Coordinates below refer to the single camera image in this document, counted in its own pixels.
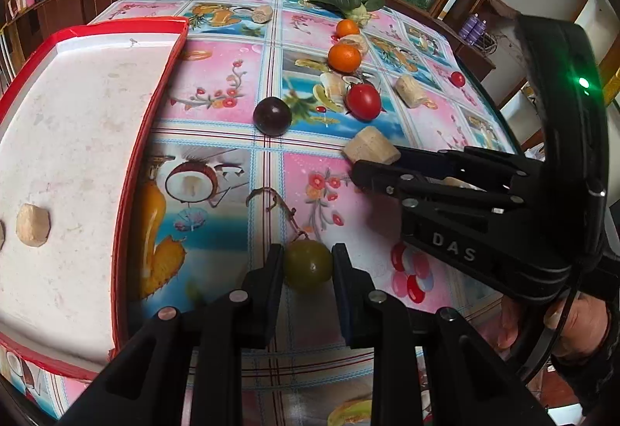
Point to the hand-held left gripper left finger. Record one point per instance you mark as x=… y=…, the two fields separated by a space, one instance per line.
x=271 y=300

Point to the purple bottles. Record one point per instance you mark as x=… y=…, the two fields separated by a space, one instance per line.
x=472 y=27

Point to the green round fruit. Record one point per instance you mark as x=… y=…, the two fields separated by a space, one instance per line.
x=307 y=266

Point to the beige food chunk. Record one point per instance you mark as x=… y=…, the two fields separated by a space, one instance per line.
x=263 y=13
x=33 y=223
x=370 y=145
x=356 y=40
x=410 y=90

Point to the dry brown stem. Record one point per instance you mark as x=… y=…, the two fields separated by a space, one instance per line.
x=292 y=219

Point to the person's right hand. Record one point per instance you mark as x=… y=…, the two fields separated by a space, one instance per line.
x=583 y=324

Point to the red tomato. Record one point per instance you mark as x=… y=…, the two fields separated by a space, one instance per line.
x=363 y=101

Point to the wooden cabinet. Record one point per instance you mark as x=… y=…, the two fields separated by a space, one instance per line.
x=63 y=9

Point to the red and white tray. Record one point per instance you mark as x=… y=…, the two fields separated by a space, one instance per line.
x=87 y=140

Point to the fruit print tablecloth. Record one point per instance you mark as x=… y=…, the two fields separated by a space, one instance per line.
x=218 y=68

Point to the large orange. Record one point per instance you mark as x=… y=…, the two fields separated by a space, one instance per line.
x=345 y=58

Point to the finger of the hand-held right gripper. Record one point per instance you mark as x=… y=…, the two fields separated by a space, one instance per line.
x=378 y=176
x=421 y=157

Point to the small orange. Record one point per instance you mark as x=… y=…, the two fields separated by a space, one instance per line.
x=348 y=29

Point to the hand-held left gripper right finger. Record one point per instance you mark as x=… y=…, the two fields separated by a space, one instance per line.
x=345 y=310

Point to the small cherry tomato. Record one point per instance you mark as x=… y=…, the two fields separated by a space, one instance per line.
x=457 y=79

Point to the dark purple plum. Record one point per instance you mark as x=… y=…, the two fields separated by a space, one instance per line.
x=272 y=115

